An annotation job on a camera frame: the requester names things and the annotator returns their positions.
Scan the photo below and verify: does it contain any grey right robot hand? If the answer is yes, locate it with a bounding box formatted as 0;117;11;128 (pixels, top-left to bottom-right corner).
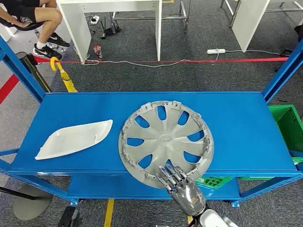
156;163;207;218

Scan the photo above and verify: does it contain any grey plastic wheel hubcap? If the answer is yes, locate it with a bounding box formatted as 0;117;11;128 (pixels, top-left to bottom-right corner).
119;100;215;190

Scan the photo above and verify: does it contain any blue metal shelf rack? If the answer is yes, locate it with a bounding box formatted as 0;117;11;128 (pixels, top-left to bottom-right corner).
0;36;303;209

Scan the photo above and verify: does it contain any white plastic car part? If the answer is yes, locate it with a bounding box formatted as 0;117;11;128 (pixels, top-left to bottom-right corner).
35;119;113;161

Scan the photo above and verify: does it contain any yellow floor tape square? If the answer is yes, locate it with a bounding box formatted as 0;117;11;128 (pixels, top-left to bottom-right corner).
104;199;193;227

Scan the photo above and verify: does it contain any red barrier belt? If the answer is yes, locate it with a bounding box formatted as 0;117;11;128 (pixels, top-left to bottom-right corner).
33;56;288;65

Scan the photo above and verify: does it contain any red bottle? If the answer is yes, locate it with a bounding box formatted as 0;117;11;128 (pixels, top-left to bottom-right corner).
93;43;103;61

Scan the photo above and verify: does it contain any white panel desk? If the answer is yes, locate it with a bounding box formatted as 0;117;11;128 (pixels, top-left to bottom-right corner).
220;0;303;53

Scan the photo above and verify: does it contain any black router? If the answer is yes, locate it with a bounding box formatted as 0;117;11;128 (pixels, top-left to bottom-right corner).
100;20;121;39

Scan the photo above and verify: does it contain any yellow umbrella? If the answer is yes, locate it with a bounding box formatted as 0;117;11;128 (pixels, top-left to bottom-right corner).
50;57;78;93

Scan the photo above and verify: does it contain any black stanchion round base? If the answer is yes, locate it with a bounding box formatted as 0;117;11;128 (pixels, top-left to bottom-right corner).
0;184;53;221

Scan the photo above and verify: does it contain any belt stanchion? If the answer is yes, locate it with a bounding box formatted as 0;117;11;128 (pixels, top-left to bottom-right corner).
17;52;52;93

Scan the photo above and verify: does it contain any seated person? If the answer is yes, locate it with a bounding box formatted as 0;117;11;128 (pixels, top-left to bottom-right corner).
0;0;70;60

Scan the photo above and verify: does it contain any red floor tape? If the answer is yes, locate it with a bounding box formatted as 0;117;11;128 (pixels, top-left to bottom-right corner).
0;74;20;105

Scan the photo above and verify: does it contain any metal table frame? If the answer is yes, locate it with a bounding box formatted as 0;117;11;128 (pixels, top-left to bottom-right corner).
110;0;192;34

